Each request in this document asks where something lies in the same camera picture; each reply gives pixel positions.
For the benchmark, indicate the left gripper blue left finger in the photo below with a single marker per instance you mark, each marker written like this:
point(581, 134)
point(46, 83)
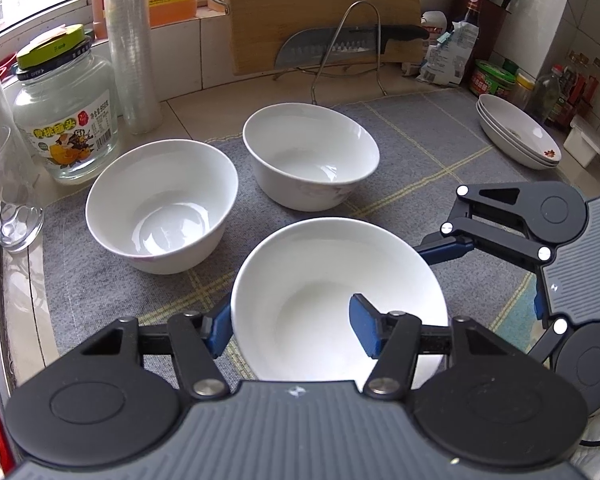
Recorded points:
point(216, 329)

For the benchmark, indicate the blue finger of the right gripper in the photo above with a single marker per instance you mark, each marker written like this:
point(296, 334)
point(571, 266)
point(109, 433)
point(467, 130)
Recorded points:
point(541, 303)
point(436, 249)

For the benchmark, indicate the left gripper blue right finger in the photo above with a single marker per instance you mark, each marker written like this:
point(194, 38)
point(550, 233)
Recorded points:
point(371, 327)

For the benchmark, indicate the white bowl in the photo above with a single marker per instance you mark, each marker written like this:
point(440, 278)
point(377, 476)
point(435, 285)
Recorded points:
point(290, 300)

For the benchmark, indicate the white bowl floral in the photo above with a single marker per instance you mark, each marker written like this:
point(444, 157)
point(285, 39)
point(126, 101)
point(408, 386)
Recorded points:
point(163, 207)
point(307, 157)

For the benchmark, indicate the white plate with fruit print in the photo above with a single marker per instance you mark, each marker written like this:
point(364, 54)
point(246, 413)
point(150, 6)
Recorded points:
point(517, 134)

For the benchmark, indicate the grey checked cloth mat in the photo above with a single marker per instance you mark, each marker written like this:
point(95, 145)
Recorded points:
point(429, 144)

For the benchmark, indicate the white plate bottom stack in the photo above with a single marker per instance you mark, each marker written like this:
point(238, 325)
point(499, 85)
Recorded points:
point(505, 150)

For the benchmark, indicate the white plate stack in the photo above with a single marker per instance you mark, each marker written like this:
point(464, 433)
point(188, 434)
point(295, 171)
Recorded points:
point(505, 140)
point(505, 150)

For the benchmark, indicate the white plate middle stack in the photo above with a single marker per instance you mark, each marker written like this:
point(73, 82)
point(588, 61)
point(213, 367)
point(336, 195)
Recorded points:
point(505, 140)

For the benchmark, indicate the white seasoning box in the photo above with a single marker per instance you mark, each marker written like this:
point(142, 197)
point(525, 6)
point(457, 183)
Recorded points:
point(583, 142)

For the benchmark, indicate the green lid sauce jar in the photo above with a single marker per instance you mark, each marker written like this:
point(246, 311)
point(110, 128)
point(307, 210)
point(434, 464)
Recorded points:
point(488, 78)

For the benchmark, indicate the yellow lid spice jar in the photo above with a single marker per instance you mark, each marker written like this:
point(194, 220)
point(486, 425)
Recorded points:
point(521, 91)

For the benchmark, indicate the white blue flour bag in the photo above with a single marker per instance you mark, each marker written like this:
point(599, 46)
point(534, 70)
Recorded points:
point(446, 60)

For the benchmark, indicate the red label sauce bottles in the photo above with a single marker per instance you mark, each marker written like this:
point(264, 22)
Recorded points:
point(579, 83)

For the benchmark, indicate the clear glass bottle red cap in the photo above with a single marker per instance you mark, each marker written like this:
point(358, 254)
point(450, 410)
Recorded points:
point(545, 95)

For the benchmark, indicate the red white salt bag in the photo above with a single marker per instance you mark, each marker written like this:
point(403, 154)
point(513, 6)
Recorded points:
point(435, 23)

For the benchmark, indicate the knife block with knives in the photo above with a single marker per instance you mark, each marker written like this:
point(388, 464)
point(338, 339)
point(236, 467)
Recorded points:
point(491, 19)

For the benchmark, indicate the clear glass mug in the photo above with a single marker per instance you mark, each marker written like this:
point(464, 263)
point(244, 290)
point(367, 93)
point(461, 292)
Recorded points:
point(21, 213)

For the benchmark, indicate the dark soy sauce bottle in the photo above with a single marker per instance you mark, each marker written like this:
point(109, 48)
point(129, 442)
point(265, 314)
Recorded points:
point(472, 15)

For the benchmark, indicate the glass jar green lid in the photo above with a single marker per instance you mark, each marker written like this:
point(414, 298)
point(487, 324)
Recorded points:
point(67, 105)

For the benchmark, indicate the clear plastic cup stack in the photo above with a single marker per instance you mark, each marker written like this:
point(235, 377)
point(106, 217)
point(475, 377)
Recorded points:
point(128, 32)

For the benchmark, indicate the bamboo cutting board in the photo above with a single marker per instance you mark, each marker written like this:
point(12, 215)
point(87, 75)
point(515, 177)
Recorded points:
point(320, 5)

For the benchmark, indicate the steel cleaver black handle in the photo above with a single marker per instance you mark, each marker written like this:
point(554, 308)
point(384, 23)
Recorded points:
point(309, 46)

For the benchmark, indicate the wire board rack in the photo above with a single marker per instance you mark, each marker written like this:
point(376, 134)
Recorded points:
point(317, 70)

